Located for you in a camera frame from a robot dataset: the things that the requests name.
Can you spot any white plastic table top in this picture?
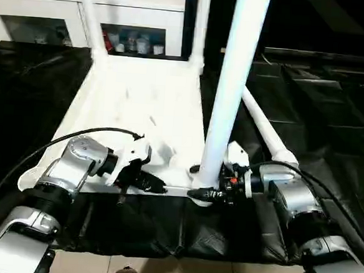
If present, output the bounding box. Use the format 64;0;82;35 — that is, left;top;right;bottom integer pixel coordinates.
16;45;229;209

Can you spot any white plastic table leg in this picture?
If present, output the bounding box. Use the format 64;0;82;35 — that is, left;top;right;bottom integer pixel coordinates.
189;0;211;70
196;0;273;193
70;0;113;64
236;86;306;173

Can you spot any black mat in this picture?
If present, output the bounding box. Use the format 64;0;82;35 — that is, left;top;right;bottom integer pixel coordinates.
0;37;364;273

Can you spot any long black bar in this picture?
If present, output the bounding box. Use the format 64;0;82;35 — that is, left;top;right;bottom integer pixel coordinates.
263;47;364;65

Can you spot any white cabinet with glass doors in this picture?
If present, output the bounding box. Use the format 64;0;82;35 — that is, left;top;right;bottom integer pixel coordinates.
0;0;186;62

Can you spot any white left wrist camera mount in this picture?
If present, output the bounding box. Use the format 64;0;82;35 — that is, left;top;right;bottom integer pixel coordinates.
102;135;154;189

